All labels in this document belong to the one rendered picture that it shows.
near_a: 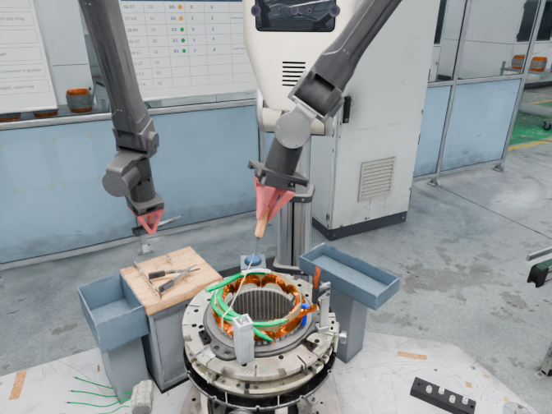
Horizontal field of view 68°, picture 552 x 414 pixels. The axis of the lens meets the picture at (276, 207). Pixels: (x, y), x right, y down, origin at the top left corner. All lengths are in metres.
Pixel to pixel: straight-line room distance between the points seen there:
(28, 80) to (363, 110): 2.12
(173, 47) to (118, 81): 2.08
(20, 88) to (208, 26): 1.19
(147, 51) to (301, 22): 1.90
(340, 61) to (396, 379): 0.86
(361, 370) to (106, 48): 0.99
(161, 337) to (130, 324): 0.10
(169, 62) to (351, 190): 1.59
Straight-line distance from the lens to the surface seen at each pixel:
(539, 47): 11.40
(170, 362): 1.15
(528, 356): 2.70
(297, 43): 1.09
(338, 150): 3.01
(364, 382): 1.21
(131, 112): 0.88
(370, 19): 0.68
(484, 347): 2.64
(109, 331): 1.02
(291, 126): 0.64
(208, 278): 1.06
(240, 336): 0.75
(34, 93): 2.88
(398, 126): 3.30
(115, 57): 0.82
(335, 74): 0.70
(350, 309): 1.12
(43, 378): 1.35
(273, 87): 1.11
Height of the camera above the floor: 1.68
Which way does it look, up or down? 26 degrees down
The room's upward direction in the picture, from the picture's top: straight up
